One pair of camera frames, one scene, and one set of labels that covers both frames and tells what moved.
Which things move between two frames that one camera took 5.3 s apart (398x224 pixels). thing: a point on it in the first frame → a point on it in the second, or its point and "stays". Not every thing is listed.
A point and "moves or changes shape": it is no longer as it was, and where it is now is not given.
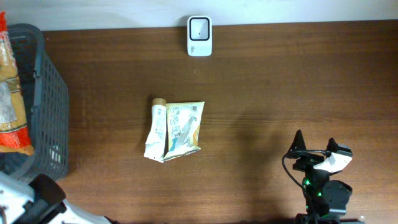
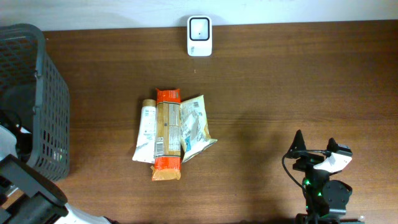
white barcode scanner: [199, 35] stays
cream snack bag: [183, 121] moves or changes shape
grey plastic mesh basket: [46, 102] stays
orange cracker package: [15, 137] → [166, 165]
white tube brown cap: [155, 146] → [145, 149]
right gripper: [307, 160] stays
